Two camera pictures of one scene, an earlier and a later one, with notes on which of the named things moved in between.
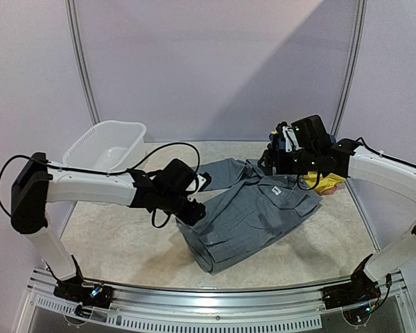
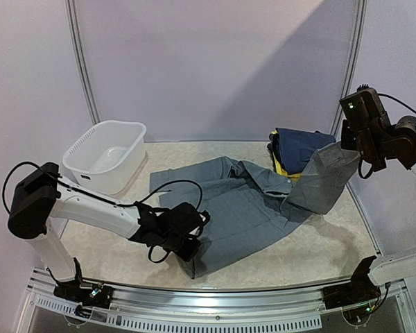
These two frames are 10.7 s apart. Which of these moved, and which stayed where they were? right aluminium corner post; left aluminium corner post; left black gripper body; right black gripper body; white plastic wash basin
Moved: left black gripper body; right black gripper body
Stayed: white plastic wash basin; left aluminium corner post; right aluminium corner post
